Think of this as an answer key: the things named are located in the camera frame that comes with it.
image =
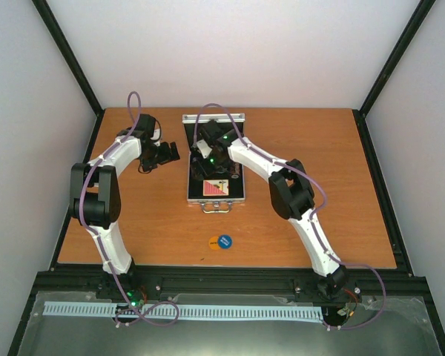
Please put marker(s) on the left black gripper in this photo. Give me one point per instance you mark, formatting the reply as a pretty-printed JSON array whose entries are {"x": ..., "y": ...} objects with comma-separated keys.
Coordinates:
[{"x": 167, "y": 158}]

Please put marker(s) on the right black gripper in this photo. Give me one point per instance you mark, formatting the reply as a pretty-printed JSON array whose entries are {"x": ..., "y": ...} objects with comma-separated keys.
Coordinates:
[{"x": 207, "y": 170}]

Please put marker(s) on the aluminium poker case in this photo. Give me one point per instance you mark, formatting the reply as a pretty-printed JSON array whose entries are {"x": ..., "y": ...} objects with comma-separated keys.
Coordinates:
[{"x": 215, "y": 204}]

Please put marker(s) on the red playing card deck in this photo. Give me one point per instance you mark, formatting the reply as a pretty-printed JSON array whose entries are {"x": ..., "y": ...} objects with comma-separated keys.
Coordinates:
[{"x": 215, "y": 187}]

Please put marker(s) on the brown black chip stack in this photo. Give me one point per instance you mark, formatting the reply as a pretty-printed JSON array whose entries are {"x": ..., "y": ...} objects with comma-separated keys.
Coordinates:
[{"x": 235, "y": 171}]

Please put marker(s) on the orange round button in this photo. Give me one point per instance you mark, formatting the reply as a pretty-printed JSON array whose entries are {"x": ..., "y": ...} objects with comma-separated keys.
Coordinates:
[{"x": 213, "y": 243}]

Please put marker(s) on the blue small blind button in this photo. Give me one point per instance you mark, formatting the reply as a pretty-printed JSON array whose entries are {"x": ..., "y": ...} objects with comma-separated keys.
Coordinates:
[{"x": 224, "y": 241}]

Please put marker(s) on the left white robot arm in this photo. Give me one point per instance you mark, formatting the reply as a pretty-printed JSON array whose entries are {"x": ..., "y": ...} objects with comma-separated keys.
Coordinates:
[{"x": 94, "y": 188}]

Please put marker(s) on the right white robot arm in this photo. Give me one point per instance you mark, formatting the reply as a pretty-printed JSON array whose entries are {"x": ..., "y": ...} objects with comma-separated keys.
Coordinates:
[{"x": 292, "y": 198}]

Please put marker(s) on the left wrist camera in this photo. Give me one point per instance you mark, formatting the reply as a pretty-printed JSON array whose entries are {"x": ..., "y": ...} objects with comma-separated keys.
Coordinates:
[{"x": 157, "y": 135}]

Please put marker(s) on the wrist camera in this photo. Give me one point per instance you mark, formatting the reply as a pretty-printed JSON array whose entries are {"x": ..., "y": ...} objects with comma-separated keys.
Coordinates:
[
  {"x": 204, "y": 148},
  {"x": 157, "y": 135}
]

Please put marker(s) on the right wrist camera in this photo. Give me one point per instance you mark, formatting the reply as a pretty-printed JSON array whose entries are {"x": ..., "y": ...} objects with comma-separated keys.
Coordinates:
[{"x": 204, "y": 148}]

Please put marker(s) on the black aluminium frame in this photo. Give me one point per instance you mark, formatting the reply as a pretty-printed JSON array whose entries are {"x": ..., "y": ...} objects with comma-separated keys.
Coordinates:
[{"x": 218, "y": 281}]

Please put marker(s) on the light blue cable duct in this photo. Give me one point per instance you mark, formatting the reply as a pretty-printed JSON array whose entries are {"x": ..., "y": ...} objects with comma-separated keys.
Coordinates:
[{"x": 309, "y": 314}]

